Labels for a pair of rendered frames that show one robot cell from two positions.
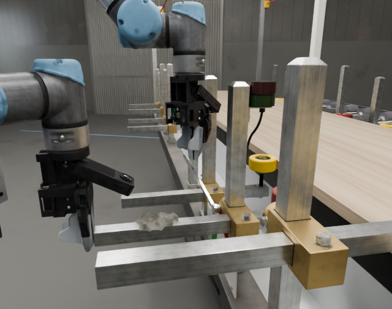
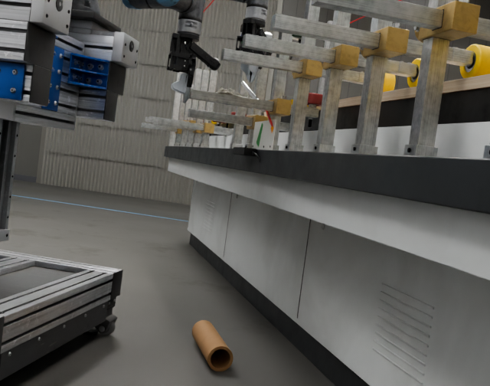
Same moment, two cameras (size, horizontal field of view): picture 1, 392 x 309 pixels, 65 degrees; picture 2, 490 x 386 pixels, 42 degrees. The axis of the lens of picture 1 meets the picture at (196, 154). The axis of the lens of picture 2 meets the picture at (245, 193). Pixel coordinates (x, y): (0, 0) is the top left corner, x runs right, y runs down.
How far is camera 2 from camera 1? 1.62 m
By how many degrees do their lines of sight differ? 14
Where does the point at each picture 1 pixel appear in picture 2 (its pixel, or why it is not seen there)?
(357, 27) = not seen: hidden behind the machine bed
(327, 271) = (315, 67)
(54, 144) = (186, 27)
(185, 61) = (254, 10)
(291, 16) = not seen: hidden behind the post
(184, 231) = (244, 102)
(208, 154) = (259, 92)
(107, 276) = (228, 53)
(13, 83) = not seen: outside the picture
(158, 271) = (247, 57)
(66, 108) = (197, 9)
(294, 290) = (304, 100)
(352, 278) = (345, 141)
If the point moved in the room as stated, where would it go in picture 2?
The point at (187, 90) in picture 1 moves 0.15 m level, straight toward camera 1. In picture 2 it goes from (253, 28) to (258, 19)
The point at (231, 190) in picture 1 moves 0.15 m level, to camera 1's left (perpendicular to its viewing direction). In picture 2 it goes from (276, 87) to (231, 81)
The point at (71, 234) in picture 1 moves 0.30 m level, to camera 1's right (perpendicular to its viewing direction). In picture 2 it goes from (180, 85) to (274, 98)
